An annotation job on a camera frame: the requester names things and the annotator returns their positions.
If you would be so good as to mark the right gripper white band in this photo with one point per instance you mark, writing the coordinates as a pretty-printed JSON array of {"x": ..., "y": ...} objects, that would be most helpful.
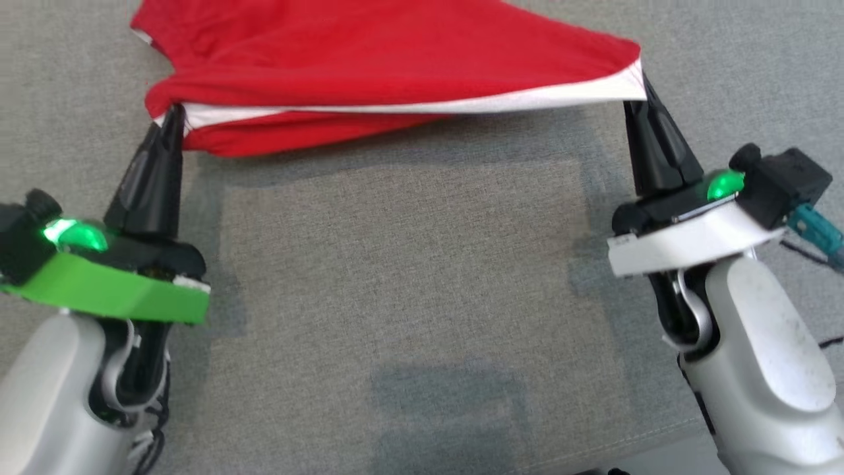
[{"x": 686, "y": 241}]

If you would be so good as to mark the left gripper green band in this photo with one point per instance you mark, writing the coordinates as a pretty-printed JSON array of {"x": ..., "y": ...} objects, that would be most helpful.
[{"x": 132, "y": 290}]

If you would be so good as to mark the red and white garment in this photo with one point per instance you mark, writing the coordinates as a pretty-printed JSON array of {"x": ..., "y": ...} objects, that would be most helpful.
[{"x": 369, "y": 53}]

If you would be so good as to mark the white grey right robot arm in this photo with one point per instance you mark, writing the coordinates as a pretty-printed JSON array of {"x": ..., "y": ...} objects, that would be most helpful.
[{"x": 765, "y": 343}]

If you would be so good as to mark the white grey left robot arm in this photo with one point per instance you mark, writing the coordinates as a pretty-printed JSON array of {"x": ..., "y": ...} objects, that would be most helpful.
[{"x": 46, "y": 396}]

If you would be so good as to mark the grey fabric sofa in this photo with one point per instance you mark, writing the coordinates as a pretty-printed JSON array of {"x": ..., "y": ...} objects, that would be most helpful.
[{"x": 409, "y": 277}]

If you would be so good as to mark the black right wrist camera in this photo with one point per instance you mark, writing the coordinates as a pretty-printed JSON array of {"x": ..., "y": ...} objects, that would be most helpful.
[{"x": 784, "y": 178}]

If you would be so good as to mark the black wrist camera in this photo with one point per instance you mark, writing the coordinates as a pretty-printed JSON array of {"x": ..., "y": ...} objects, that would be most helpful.
[
  {"x": 784, "y": 178},
  {"x": 23, "y": 231}
]

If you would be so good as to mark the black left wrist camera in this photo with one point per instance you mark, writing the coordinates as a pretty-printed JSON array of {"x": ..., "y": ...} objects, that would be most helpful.
[{"x": 23, "y": 231}]

